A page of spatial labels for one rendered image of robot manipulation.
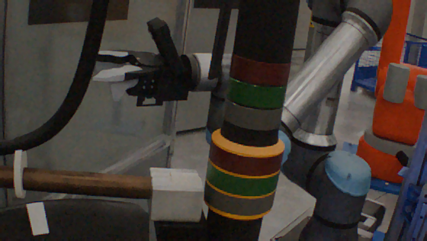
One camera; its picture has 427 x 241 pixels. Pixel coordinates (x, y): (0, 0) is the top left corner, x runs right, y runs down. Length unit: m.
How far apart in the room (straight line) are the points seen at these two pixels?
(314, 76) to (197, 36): 3.47
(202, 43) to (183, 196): 4.17
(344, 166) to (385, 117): 3.16
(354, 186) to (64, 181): 0.88
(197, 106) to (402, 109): 1.85
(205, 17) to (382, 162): 1.98
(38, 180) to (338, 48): 0.76
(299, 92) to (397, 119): 3.36
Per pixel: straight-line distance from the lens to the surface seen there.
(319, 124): 1.18
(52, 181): 0.29
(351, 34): 0.99
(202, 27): 4.40
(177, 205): 0.29
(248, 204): 0.29
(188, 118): 4.59
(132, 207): 0.51
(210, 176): 0.30
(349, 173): 1.10
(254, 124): 0.28
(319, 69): 0.96
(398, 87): 4.14
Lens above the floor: 1.67
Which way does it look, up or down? 19 degrees down
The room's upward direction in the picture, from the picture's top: 8 degrees clockwise
